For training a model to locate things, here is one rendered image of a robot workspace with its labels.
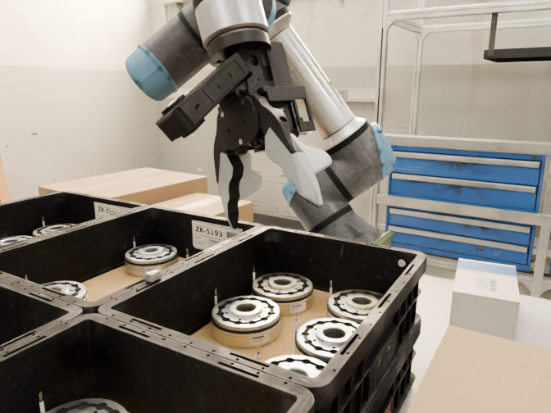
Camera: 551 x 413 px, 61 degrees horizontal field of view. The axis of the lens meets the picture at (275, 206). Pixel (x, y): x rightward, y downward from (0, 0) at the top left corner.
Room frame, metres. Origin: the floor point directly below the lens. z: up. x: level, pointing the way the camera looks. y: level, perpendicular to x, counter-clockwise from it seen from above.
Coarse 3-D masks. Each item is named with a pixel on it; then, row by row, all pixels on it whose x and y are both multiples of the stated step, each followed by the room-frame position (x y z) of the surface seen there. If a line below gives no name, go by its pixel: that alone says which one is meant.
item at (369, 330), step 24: (240, 240) 0.75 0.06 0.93; (336, 240) 0.75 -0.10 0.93; (192, 264) 0.64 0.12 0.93; (144, 288) 0.56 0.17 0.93; (408, 288) 0.59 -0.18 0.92; (120, 312) 0.49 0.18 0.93; (384, 312) 0.49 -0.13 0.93; (168, 336) 0.44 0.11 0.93; (360, 336) 0.44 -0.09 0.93; (240, 360) 0.39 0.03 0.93; (336, 360) 0.39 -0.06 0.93; (360, 360) 0.43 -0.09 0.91; (312, 384) 0.36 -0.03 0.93; (336, 384) 0.37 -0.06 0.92
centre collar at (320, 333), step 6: (330, 324) 0.58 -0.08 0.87; (336, 324) 0.58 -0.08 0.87; (318, 330) 0.56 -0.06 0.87; (324, 330) 0.56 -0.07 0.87; (330, 330) 0.57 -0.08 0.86; (336, 330) 0.57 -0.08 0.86; (342, 330) 0.56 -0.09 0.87; (348, 330) 0.56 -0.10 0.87; (318, 336) 0.55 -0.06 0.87; (324, 336) 0.54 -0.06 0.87; (348, 336) 0.54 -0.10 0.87; (324, 342) 0.54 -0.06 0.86; (330, 342) 0.53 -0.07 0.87; (336, 342) 0.53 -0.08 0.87; (342, 342) 0.53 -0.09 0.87
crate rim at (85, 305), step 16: (144, 208) 0.96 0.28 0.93; (160, 208) 0.96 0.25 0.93; (96, 224) 0.85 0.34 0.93; (240, 224) 0.85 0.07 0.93; (256, 224) 0.85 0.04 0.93; (32, 240) 0.75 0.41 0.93; (48, 240) 0.76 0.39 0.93; (192, 256) 0.67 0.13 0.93; (0, 272) 0.61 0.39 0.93; (32, 288) 0.56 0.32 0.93; (48, 288) 0.56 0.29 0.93; (128, 288) 0.56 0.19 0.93; (80, 304) 0.51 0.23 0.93; (96, 304) 0.51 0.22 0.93
